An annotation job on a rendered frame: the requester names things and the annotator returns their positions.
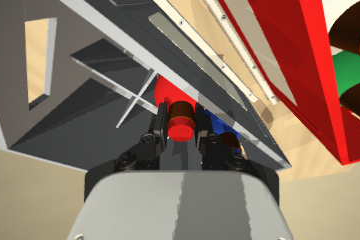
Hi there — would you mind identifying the blue bottle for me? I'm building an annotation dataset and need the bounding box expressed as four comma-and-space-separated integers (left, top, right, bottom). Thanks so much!
204, 109, 242, 155

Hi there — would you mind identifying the grey divided crate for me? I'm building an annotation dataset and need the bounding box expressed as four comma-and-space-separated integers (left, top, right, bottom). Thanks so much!
0, 0, 292, 172

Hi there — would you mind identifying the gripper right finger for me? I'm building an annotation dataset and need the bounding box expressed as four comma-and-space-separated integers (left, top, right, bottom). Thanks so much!
194, 102, 280, 208

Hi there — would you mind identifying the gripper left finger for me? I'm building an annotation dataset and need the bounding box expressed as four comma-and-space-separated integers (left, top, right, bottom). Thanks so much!
84, 103, 168, 203

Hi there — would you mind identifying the white bottle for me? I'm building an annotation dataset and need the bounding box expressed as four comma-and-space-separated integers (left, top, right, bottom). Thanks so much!
322, 0, 360, 56

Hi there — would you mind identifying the green bottle with dark red label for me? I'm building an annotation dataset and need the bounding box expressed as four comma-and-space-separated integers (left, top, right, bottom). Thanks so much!
332, 50, 360, 117

